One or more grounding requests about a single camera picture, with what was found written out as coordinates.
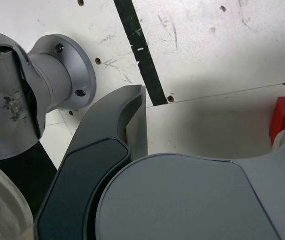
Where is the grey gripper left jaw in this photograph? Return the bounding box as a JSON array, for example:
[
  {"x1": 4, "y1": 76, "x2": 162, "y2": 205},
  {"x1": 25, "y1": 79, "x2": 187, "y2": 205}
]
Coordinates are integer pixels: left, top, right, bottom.
[{"x1": 33, "y1": 84, "x2": 150, "y2": 240}]

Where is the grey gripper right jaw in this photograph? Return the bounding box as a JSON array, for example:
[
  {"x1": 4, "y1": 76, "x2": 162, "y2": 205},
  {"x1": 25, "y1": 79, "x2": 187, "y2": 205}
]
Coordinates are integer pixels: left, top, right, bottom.
[{"x1": 94, "y1": 116, "x2": 285, "y2": 240}]

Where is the black tape strip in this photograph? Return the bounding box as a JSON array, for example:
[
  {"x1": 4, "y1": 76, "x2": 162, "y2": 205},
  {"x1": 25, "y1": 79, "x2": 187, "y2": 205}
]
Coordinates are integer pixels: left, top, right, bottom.
[{"x1": 113, "y1": 0, "x2": 170, "y2": 106}]

